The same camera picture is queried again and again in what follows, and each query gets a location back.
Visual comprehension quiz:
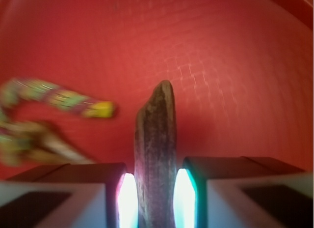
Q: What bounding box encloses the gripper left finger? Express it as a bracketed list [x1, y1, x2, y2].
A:
[0, 163, 138, 228]

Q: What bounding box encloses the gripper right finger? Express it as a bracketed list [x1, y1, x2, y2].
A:
[174, 156, 314, 228]

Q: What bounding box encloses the brown wood chip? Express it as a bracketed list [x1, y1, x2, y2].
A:
[134, 80, 177, 228]

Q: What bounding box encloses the tan seashell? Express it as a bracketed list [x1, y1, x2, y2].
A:
[24, 121, 96, 165]

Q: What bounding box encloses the red plastic tray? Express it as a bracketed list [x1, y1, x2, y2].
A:
[0, 0, 314, 171]

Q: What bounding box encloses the multicolour rope ring toy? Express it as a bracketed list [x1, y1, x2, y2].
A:
[0, 79, 115, 166]

